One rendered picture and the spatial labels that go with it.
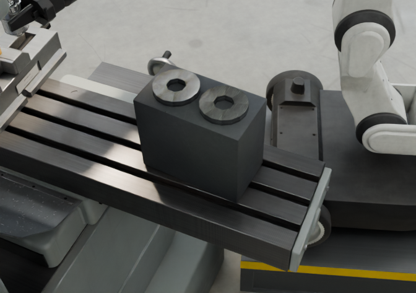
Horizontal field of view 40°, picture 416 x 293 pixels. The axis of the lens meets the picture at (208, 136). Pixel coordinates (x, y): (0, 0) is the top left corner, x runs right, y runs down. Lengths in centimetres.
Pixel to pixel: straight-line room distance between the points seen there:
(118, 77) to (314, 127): 61
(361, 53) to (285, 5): 191
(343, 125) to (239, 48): 126
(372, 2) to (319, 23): 180
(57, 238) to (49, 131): 24
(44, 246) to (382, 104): 94
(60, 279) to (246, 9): 224
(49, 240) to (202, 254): 80
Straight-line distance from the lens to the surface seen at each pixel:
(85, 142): 126
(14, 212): 125
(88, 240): 138
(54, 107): 136
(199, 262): 194
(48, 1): 114
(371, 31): 139
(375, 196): 168
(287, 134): 175
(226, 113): 101
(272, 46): 301
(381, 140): 165
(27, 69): 139
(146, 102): 105
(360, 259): 175
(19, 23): 114
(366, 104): 161
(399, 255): 179
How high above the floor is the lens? 187
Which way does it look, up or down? 48 degrees down
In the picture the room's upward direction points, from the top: 2 degrees counter-clockwise
